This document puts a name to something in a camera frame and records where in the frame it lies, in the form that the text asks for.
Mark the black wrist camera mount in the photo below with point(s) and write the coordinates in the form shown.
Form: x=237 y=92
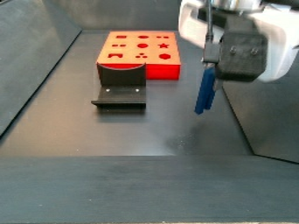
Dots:
x=242 y=56

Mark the blue two-pronged peg object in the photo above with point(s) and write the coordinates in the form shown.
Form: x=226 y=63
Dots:
x=206 y=92

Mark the red shape-sorter board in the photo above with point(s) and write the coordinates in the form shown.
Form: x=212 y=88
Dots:
x=153 y=48

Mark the black curved holder stand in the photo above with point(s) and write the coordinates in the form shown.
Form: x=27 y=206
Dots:
x=122 y=87

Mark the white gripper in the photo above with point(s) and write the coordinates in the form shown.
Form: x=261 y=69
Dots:
x=277 y=21

